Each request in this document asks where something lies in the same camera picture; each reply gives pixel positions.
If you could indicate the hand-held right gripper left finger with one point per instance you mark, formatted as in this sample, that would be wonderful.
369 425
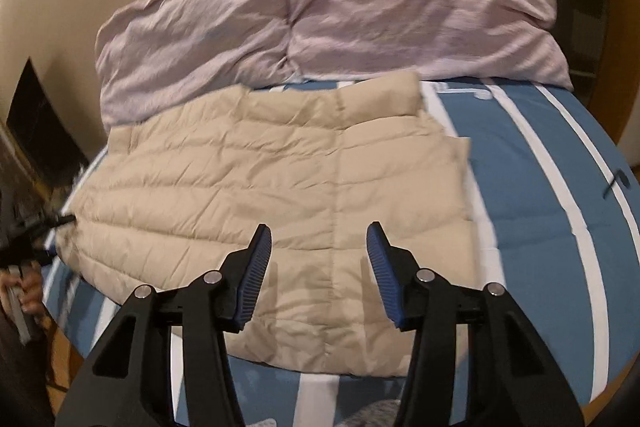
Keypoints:
252 287

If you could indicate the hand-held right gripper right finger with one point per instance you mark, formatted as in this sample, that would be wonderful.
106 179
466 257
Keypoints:
387 282

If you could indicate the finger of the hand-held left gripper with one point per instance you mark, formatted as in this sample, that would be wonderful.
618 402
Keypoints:
55 221
44 254

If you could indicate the beige quilted down jacket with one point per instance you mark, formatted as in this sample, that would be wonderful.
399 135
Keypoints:
250 187

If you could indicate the person's left forearm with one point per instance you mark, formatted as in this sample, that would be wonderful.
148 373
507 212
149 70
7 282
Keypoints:
22 377

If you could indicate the person's left hand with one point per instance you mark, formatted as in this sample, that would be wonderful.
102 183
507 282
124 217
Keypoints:
34 294

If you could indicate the black panel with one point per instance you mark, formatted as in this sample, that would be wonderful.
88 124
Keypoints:
45 122

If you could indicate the person's grey sweater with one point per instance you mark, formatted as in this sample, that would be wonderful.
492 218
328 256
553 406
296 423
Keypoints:
320 414

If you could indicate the blue white striped bed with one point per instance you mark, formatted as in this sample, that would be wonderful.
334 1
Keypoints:
540 227

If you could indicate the lilac crumpled duvet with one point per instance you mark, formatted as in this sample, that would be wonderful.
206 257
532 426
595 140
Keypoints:
350 17

